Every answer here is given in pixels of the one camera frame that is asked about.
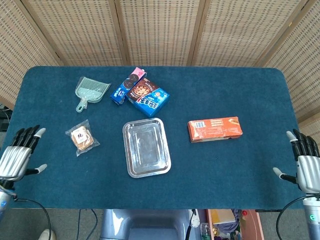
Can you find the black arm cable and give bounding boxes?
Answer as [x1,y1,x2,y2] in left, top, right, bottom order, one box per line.
[11,194,53,240]
[275,195,313,240]

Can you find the blue table cloth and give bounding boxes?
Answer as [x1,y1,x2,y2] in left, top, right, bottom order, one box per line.
[1,65,307,210]

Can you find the blue chocolate chip cookie box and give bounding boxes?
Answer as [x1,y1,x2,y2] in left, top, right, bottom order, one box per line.
[126,78,171,119]

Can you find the light green plastic dustpan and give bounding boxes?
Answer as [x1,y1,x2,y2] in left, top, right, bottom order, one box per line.
[75,76,112,113]

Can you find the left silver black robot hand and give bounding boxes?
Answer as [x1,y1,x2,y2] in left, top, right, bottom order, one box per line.
[0,124,48,190]

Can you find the woven bamboo folding screen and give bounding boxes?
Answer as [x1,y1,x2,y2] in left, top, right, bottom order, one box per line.
[0,0,320,148]

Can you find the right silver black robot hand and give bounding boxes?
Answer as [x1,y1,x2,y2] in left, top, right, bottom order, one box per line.
[272,128,320,195]

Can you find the pink storage box with clutter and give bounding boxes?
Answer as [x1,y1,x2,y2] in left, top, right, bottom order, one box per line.
[205,209,263,240]

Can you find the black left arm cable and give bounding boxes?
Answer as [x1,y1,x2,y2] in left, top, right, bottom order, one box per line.
[11,194,53,240]

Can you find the packaged pastry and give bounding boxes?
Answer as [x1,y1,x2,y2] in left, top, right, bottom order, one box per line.
[64,119,101,158]

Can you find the blue pink sandwich cookie box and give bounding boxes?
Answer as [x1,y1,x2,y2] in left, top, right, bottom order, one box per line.
[110,66,147,106]

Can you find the white shoe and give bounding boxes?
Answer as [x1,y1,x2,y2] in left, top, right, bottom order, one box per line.
[37,228,57,240]

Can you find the clear plastic bottle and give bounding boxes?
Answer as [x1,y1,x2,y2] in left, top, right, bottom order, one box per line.
[199,222,210,240]

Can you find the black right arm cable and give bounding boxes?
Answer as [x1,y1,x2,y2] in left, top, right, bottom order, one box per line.
[275,195,313,240]

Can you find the orange snack box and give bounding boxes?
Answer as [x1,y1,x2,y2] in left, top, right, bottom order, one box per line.
[187,116,244,144]

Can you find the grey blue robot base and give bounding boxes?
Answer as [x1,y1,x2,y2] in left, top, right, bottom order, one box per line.
[99,208,194,240]

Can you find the silver metal tray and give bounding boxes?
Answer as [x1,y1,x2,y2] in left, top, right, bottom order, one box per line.
[122,117,172,179]

